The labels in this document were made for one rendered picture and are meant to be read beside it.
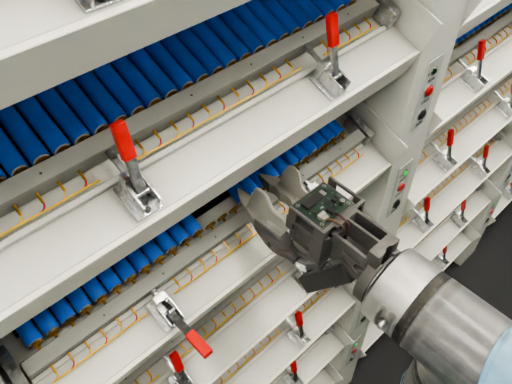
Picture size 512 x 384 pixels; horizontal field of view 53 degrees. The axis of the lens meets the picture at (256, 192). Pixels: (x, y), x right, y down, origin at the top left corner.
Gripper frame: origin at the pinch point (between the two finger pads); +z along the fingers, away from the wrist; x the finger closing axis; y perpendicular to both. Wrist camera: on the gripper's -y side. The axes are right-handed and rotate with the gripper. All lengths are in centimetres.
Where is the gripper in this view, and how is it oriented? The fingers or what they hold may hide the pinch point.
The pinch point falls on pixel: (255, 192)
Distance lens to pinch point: 67.9
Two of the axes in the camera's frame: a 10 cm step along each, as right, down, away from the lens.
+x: -7.2, 5.0, -4.8
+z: -6.9, -5.4, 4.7
